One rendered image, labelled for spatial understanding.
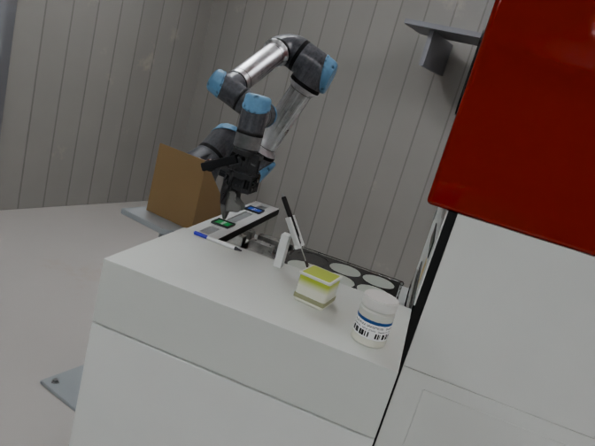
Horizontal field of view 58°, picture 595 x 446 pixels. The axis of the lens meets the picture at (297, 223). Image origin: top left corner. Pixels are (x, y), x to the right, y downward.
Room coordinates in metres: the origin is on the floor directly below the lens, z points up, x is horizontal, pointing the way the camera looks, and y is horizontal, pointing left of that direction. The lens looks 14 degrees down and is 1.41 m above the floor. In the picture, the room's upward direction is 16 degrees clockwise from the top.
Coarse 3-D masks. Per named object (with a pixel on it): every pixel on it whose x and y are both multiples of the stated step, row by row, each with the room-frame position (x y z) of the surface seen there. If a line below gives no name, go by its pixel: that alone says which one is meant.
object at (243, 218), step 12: (252, 204) 1.81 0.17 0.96; (264, 204) 1.86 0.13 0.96; (228, 216) 1.59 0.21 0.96; (240, 216) 1.64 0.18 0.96; (252, 216) 1.66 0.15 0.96; (264, 216) 1.71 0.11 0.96; (192, 228) 1.37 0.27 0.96; (204, 228) 1.40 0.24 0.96; (216, 228) 1.44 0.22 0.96; (228, 228) 1.46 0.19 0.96
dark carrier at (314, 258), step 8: (296, 256) 1.57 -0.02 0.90; (312, 256) 1.62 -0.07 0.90; (320, 256) 1.64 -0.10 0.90; (312, 264) 1.54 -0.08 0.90; (320, 264) 1.56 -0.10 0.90; (328, 264) 1.58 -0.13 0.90; (344, 264) 1.63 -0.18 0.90; (336, 272) 1.53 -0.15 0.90; (360, 272) 1.59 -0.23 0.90; (368, 272) 1.61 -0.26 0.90; (352, 280) 1.50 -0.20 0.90; (360, 280) 1.52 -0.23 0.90; (392, 280) 1.60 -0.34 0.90; (384, 288) 1.50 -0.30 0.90; (392, 288) 1.52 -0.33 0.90
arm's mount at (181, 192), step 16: (160, 144) 1.86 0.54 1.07; (160, 160) 1.86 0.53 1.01; (176, 160) 1.83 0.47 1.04; (192, 160) 1.80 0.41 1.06; (160, 176) 1.85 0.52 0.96; (176, 176) 1.82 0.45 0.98; (192, 176) 1.79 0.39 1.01; (208, 176) 1.79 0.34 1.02; (160, 192) 1.84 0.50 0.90; (176, 192) 1.81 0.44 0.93; (192, 192) 1.78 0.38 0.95; (208, 192) 1.81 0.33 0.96; (160, 208) 1.84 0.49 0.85; (176, 208) 1.81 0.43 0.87; (192, 208) 1.78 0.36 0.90; (208, 208) 1.83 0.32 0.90; (192, 224) 1.77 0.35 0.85
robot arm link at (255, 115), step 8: (248, 96) 1.46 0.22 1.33; (256, 96) 1.45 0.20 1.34; (264, 96) 1.47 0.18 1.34; (248, 104) 1.45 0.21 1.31; (256, 104) 1.45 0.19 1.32; (264, 104) 1.45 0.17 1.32; (248, 112) 1.45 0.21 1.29; (256, 112) 1.44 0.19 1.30; (264, 112) 1.46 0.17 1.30; (240, 120) 1.46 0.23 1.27; (248, 120) 1.45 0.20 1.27; (256, 120) 1.45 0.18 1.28; (264, 120) 1.46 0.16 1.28; (240, 128) 1.45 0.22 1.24; (248, 128) 1.45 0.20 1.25; (256, 128) 1.45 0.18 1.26; (264, 128) 1.48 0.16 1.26; (256, 136) 1.45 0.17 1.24
